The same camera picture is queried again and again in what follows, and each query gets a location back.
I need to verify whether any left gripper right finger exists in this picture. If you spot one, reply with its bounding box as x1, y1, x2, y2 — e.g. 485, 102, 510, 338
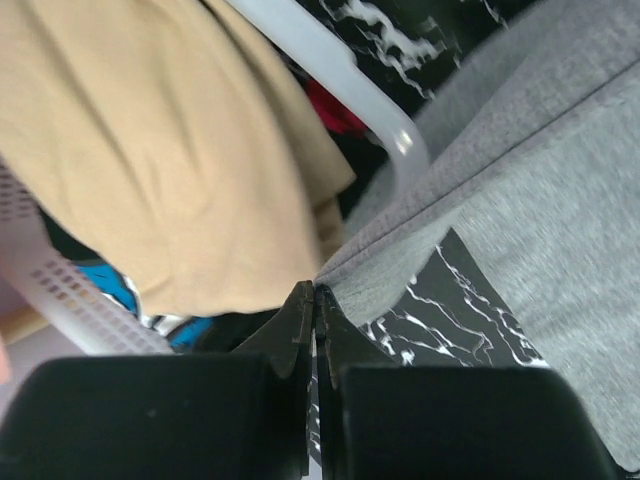
315, 287, 620, 479

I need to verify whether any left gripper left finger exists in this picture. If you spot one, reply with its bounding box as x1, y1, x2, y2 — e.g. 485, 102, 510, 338
1, 282, 314, 479

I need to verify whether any grey t shirt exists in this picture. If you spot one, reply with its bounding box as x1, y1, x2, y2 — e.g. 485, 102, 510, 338
318, 1, 639, 471

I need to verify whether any black blue white garment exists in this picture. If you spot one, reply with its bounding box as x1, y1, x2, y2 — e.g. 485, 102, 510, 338
39, 210, 277, 354

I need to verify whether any white plastic basket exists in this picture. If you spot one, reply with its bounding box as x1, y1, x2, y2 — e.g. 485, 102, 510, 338
1, 1, 428, 355

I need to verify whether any beige t shirt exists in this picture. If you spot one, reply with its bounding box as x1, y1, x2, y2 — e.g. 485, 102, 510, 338
1, 1, 354, 316

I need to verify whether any red garment in basket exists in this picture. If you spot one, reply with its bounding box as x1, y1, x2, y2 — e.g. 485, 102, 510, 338
305, 79, 368, 137

